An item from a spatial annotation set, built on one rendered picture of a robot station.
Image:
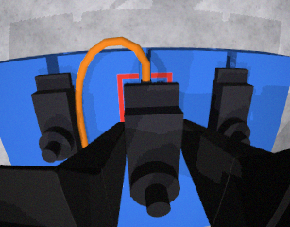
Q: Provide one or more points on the blue flat deck plate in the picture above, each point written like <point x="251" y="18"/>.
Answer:
<point x="240" y="93"/>

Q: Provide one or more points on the black micro servo with orange cable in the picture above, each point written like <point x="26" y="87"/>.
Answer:
<point x="153" y="128"/>

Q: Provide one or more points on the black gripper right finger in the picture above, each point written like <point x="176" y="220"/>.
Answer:
<point x="238" y="184"/>

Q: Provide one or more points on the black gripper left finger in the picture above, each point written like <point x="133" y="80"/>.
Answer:
<point x="83" y="191"/>

